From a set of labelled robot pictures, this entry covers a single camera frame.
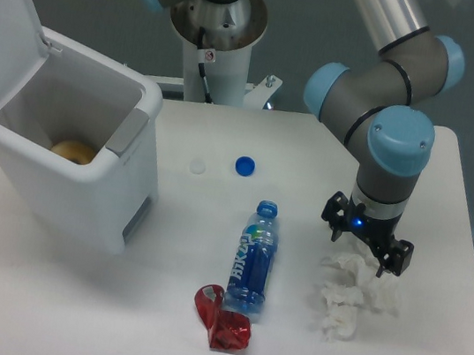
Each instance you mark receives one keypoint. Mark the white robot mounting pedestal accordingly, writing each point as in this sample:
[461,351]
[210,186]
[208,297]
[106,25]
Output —
[217,42]

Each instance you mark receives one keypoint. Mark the white plastic trash can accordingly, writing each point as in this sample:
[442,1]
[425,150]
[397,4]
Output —
[53,89]

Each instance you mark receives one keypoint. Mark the white bottle cap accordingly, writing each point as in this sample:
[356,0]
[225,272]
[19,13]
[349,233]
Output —
[197,166]

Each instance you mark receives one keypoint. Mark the red crumpled foil wrapper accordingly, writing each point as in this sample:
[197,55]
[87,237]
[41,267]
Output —
[226,330]

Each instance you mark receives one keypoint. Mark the blue bottle cap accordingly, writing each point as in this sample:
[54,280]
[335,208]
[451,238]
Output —
[245,166]

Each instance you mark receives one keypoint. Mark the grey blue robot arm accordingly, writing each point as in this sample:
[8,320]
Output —
[371,114]

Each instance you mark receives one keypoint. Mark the brown round object in bin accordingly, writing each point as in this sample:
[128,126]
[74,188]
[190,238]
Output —
[74,151]

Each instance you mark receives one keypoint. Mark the white crumpled tissue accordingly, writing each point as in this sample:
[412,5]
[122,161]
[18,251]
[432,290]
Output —
[351,285]

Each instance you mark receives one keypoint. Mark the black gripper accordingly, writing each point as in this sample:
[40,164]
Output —
[353,216]

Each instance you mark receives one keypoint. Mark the blue plastic drink bottle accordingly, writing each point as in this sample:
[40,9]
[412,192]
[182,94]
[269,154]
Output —
[254,259]

